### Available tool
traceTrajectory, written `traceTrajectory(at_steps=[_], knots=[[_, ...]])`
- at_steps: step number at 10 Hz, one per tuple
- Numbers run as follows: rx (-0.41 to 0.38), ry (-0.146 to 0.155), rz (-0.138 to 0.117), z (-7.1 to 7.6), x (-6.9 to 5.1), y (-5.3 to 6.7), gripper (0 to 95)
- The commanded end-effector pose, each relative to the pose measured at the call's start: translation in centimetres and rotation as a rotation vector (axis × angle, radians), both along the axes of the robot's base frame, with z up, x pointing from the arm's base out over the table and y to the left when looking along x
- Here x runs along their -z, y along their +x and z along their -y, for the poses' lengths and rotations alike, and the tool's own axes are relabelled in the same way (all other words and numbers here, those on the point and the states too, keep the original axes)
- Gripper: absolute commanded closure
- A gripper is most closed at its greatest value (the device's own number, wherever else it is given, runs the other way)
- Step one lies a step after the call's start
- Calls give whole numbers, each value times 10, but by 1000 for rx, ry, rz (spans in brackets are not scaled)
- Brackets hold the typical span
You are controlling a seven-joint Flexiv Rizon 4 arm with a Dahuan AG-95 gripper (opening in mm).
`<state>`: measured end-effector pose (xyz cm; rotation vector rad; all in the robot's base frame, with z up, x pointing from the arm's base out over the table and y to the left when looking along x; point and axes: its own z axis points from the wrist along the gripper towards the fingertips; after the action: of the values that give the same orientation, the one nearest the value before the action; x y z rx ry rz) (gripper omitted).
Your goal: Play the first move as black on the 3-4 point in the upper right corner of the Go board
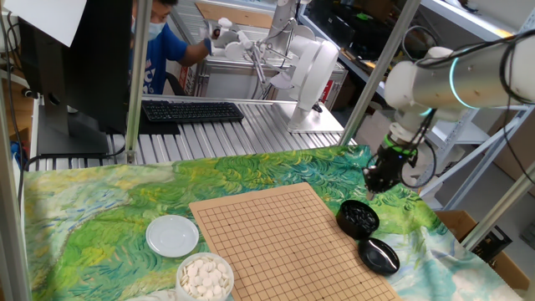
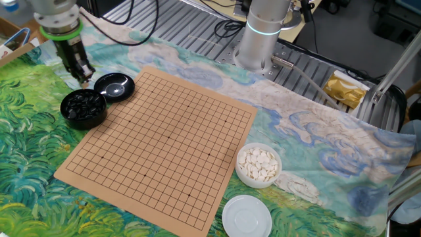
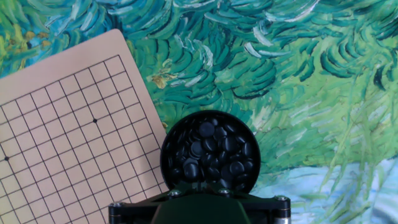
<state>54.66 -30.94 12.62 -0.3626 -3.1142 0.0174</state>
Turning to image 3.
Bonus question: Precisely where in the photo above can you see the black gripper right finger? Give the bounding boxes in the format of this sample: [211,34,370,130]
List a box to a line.
[201,182,233,198]

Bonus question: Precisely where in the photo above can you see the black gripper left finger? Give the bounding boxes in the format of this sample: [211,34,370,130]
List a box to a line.
[167,182,201,200]

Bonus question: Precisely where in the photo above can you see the tan go board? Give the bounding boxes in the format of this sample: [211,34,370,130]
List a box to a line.
[0,29,170,224]

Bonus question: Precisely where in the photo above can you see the black stone bowl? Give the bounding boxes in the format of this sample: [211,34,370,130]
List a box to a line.
[159,110,262,195]

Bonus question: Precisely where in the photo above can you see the black go stones pile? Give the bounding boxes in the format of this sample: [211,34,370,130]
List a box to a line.
[166,116,256,190]

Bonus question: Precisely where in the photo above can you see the painted landscape tablecloth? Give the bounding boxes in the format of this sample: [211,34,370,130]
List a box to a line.
[0,0,398,224]

